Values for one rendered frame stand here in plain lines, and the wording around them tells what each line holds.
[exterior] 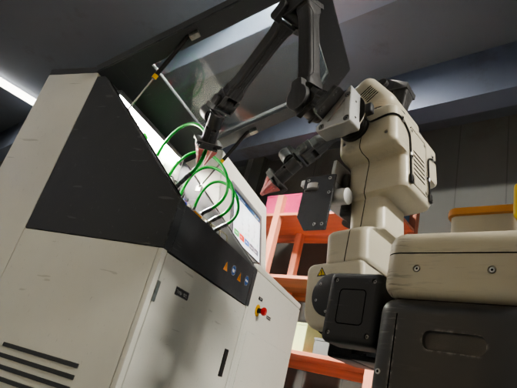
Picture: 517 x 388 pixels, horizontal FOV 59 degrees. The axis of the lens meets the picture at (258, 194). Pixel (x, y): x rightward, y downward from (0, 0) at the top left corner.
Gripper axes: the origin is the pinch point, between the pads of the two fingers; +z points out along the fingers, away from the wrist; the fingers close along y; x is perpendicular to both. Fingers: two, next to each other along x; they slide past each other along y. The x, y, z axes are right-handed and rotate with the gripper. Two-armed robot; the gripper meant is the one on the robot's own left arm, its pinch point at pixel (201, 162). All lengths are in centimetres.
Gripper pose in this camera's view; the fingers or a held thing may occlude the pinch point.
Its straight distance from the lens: 174.5
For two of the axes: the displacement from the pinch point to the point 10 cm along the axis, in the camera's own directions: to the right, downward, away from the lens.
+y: -8.9, -1.9, -4.2
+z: -3.6, 8.6, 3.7
